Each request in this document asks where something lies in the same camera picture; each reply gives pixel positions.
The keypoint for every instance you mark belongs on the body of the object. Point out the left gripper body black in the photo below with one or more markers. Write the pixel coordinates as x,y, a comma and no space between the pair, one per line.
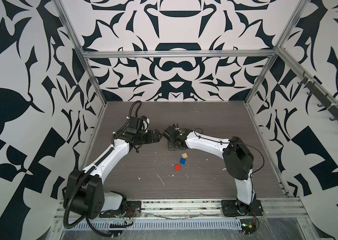
141,136

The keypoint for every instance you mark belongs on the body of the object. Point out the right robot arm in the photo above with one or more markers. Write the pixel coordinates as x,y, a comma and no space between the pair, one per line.
237,157

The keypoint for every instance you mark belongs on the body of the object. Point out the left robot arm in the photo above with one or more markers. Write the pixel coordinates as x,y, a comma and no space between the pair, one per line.
85,193

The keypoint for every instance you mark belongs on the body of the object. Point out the blue wood cube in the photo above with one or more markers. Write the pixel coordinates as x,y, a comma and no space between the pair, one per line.
182,161

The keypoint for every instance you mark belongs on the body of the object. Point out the small green circuit board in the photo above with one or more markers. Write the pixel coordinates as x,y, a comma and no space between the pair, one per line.
249,226

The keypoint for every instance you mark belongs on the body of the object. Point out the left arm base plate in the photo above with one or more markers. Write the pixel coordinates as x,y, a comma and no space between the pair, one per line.
126,209

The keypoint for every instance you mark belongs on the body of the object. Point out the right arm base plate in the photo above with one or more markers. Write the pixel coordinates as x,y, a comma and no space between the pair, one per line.
235,208

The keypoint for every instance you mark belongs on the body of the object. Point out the white cable duct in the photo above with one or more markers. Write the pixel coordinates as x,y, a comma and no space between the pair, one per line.
164,224

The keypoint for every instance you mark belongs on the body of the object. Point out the black hook rail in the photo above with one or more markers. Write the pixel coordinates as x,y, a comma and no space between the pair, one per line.
326,100

